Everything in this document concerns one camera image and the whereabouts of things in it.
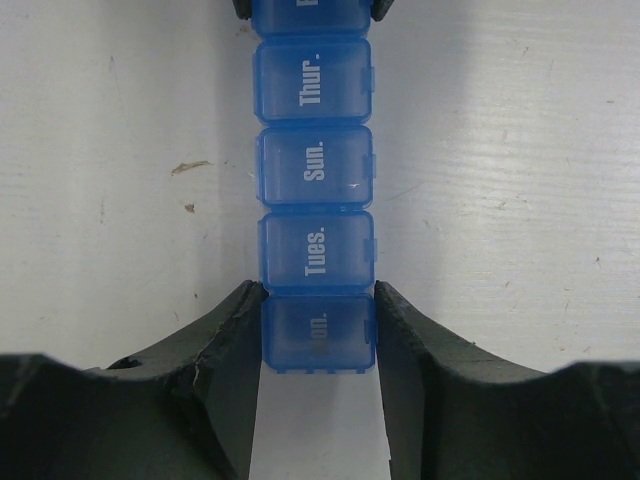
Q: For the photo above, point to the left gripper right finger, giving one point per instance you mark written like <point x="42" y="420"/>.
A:
<point x="455" y="411"/>

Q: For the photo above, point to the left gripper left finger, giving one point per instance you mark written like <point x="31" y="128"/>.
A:
<point x="183" y="408"/>

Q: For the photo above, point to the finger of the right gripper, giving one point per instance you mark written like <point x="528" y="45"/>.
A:
<point x="380" y="9"/>
<point x="243" y="9"/>

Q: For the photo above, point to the blue weekly pill organizer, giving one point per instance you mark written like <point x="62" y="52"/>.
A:
<point x="315" y="169"/>

